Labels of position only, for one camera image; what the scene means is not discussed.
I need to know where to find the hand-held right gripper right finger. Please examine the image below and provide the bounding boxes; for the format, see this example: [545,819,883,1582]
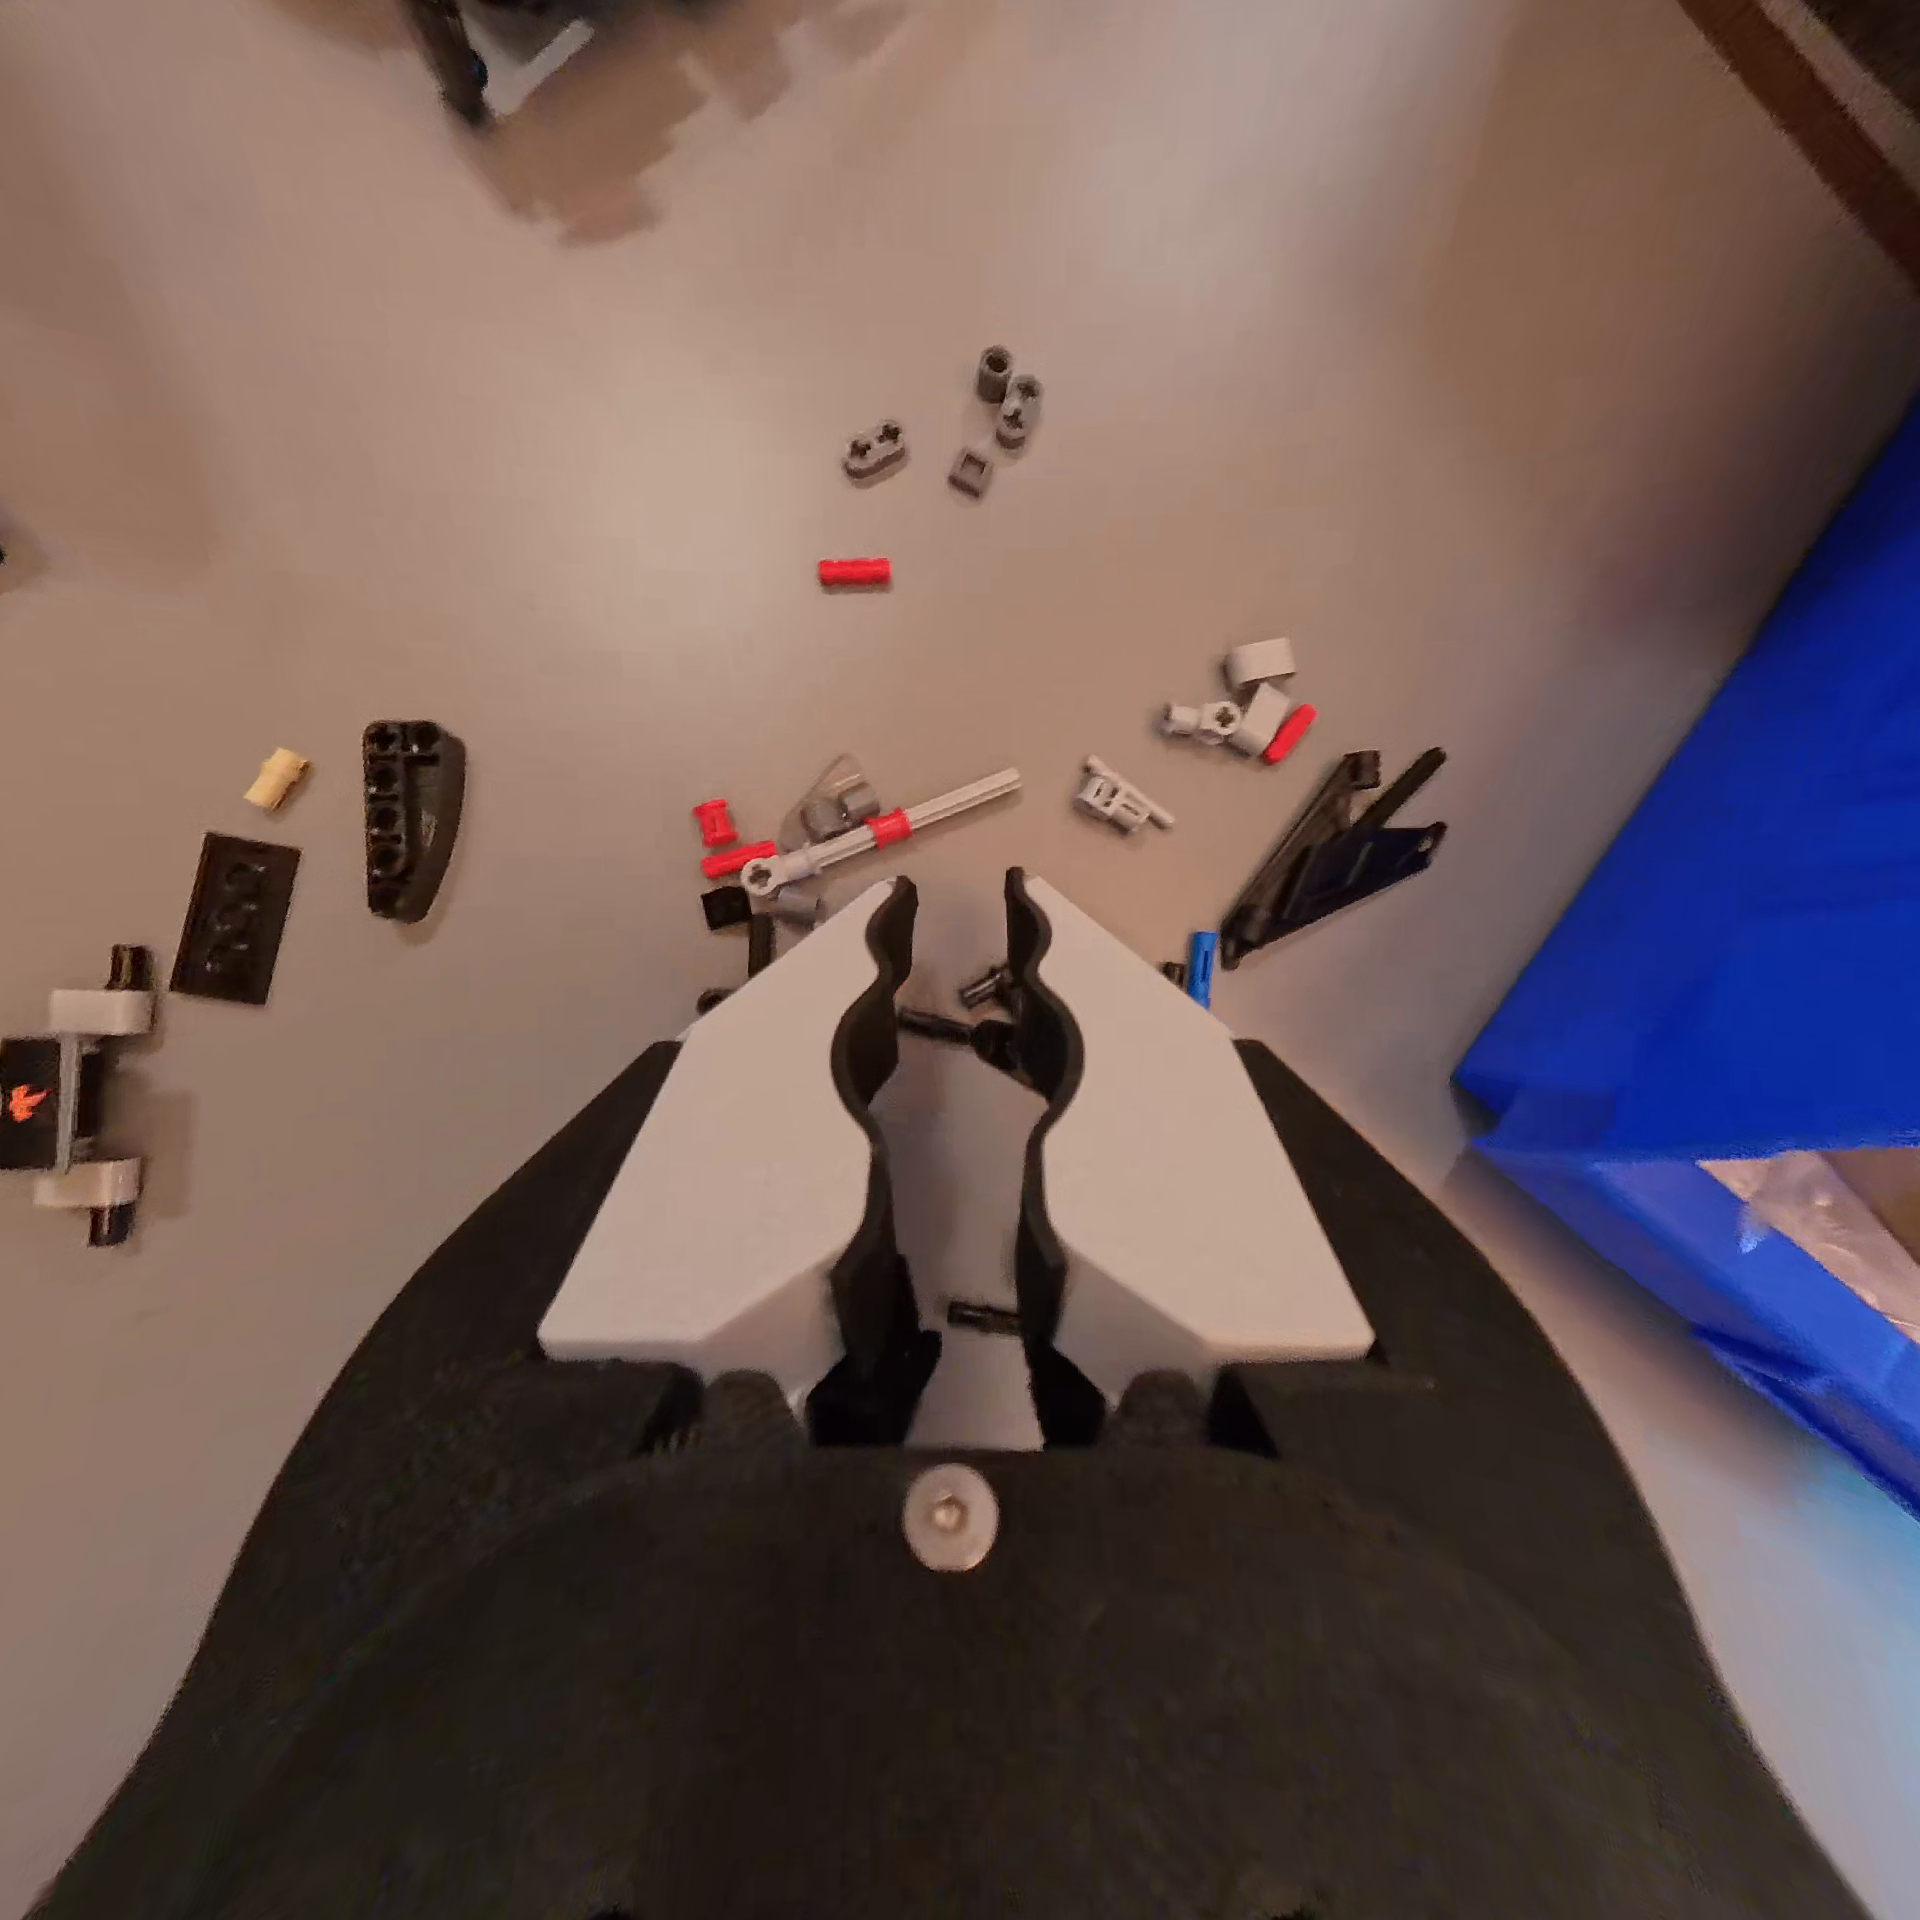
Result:
[999,865,1377,1450]

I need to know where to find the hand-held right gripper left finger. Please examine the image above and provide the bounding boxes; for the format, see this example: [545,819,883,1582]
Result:
[535,879,944,1450]

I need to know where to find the grey lego subassembly orange print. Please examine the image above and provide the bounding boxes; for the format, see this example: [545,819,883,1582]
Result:
[0,944,161,1251]

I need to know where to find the partly built lego vehicle model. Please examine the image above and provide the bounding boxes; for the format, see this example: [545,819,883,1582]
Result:
[393,0,707,129]

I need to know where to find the flat black lego beams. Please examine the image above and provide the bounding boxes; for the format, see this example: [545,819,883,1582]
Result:
[1219,745,1451,969]

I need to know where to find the grey lego connector block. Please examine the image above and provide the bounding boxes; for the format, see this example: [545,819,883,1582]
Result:
[779,754,881,841]

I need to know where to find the light grey lego clip connector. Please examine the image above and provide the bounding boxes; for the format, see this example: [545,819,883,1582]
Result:
[1072,754,1177,834]

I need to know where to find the long light grey lego axle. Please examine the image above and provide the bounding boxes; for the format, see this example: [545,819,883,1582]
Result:
[738,768,1025,904]

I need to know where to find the black curved lego panel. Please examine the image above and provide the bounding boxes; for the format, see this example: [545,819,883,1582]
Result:
[359,721,468,922]

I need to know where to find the light grey lego joint assembly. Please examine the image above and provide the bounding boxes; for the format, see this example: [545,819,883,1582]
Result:
[1160,639,1320,768]

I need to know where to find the black lego plate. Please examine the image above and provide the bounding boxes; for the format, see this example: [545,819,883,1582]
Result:
[170,832,301,1005]

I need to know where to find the blue storage bin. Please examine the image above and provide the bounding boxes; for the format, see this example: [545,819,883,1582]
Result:
[1451,405,1920,1518]

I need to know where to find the clear plastic bags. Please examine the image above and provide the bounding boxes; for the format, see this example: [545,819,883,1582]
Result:
[1704,1149,1920,1345]

